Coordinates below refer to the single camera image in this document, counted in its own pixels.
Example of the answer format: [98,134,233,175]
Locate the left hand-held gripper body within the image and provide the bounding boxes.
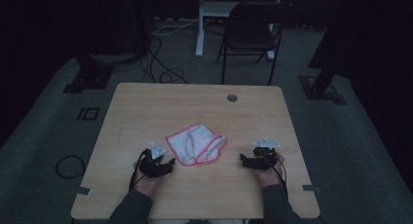
[139,141,170,179]

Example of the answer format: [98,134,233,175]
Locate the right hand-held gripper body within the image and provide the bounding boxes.
[249,138,281,171]

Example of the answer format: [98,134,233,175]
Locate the white cloth with pink edging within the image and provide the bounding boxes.
[166,122,228,168]

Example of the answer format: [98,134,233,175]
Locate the person's left hand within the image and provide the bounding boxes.
[133,168,165,198]

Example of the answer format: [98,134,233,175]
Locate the person's right hand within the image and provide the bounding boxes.
[254,152,286,188]

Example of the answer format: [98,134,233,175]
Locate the grey tape strip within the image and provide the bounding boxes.
[76,185,92,197]
[301,184,322,195]

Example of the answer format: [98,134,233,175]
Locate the black metal stand base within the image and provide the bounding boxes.
[298,67,347,105]
[62,53,115,94]

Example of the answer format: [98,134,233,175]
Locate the black folding chair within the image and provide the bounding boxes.
[216,2,295,86]

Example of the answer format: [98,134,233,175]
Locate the right hand-held gripper cable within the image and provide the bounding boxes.
[262,155,289,196]

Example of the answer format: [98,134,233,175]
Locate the black coiled cable loop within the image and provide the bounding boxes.
[55,155,87,179]

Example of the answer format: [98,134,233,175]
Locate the black floor cables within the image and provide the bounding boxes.
[140,33,189,85]

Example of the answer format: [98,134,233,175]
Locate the white floor cable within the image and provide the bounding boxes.
[151,19,199,37]

